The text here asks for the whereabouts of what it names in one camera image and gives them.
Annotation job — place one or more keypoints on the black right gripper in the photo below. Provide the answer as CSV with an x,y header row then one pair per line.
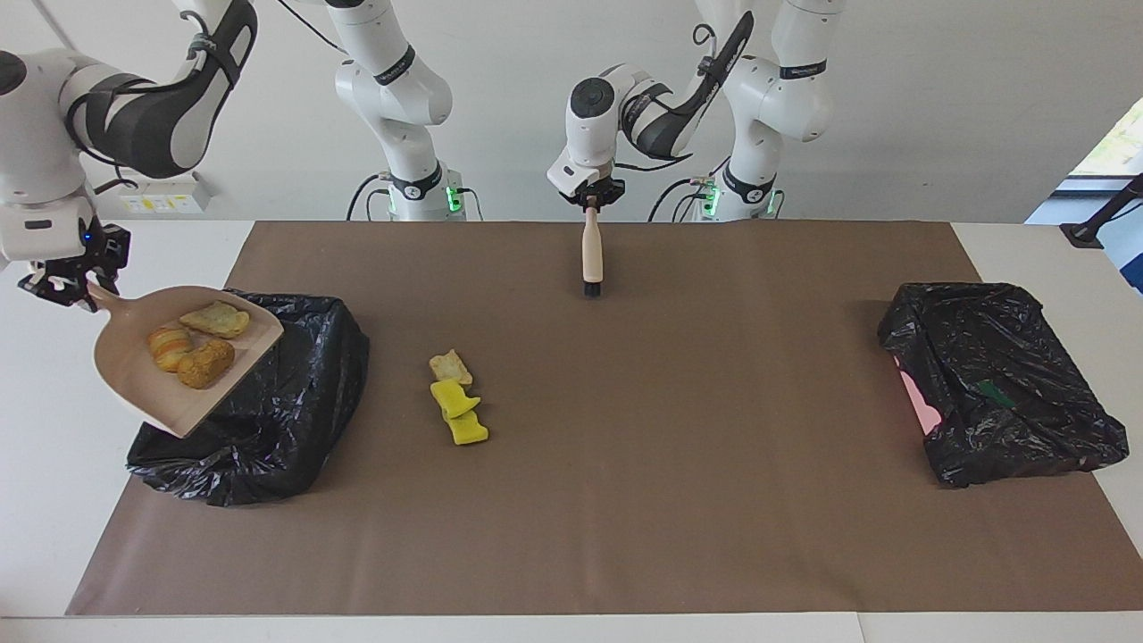
x,y
107,250

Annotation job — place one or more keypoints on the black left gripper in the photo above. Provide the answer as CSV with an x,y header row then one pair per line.
x,y
598,189

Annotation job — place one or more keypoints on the striped toy croissant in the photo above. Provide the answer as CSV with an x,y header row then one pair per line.
x,y
168,348
214,320

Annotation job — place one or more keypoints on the pale pink plastic dustpan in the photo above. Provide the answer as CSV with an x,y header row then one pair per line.
x,y
134,384

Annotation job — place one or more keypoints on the brown bread roll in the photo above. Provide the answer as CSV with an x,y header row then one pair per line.
x,y
205,364

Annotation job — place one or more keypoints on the pale beige sponge piece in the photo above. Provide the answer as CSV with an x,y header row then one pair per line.
x,y
450,367

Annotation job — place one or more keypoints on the large yellow sponge piece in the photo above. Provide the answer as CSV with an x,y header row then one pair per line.
x,y
453,397

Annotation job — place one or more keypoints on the small yellow sponge piece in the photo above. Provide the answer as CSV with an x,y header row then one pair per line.
x,y
466,430

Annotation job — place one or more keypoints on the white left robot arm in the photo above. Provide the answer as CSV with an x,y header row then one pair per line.
x,y
786,89

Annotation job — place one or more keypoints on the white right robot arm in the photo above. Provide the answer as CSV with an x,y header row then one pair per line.
x,y
134,116

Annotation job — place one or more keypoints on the black trash bag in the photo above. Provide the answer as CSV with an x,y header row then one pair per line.
x,y
268,429
982,339

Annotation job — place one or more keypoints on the pink plastic bin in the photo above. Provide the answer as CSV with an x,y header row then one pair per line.
x,y
915,397

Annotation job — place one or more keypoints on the brown paper table mat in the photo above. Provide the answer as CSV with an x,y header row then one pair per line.
x,y
714,491

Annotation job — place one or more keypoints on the green and yellow sponge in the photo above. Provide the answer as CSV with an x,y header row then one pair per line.
x,y
994,393

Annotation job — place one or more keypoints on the bright window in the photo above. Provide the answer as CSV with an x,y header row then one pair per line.
x,y
1116,143

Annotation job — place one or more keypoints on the white wall socket box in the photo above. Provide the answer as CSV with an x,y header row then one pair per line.
x,y
165,192

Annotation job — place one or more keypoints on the white wall conduit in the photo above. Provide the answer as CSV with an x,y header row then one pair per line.
x,y
54,27

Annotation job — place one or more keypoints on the black camera stand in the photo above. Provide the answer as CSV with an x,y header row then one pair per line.
x,y
1098,223

